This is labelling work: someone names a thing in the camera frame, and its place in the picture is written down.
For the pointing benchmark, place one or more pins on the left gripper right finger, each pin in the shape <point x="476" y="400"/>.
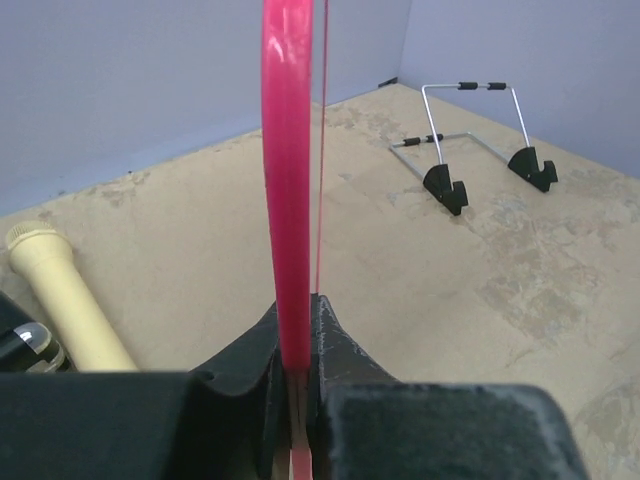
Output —
<point x="342" y="382"/>

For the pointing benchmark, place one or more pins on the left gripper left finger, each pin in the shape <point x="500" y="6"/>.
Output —
<point x="248" y="424"/>

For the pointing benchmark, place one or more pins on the pink framed whiteboard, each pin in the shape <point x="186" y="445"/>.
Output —
<point x="293" y="55"/>

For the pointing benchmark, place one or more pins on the black hard case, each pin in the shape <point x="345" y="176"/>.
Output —
<point x="28" y="345"/>

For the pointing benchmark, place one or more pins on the cream toy microphone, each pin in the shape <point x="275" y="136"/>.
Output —
<point x="45" y="259"/>

